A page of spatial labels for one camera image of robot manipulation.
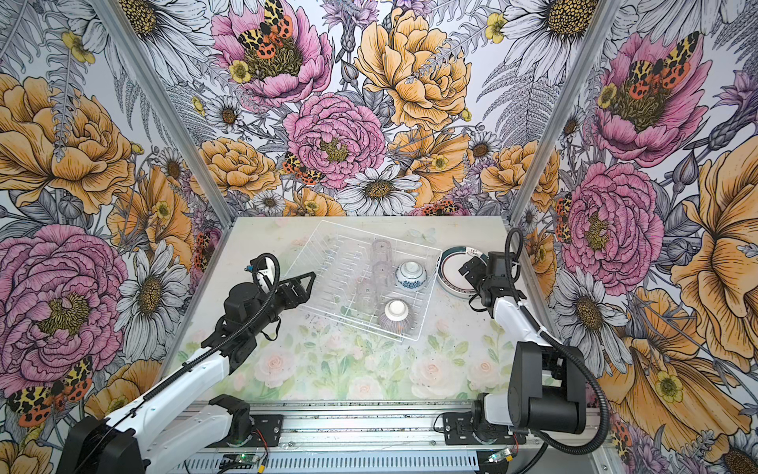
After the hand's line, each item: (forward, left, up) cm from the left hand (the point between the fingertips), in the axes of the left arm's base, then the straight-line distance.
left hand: (306, 285), depth 82 cm
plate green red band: (+12, -43, -14) cm, 47 cm away
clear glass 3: (0, -16, -7) cm, 18 cm away
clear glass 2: (+12, -21, -13) cm, 28 cm away
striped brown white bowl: (-4, -24, -10) cm, 27 cm away
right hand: (+6, -48, -7) cm, 48 cm away
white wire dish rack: (+11, -14, -16) cm, 24 cm away
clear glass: (+18, -20, -8) cm, 28 cm away
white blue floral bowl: (+10, -30, -11) cm, 33 cm away
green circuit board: (-37, +12, -18) cm, 42 cm away
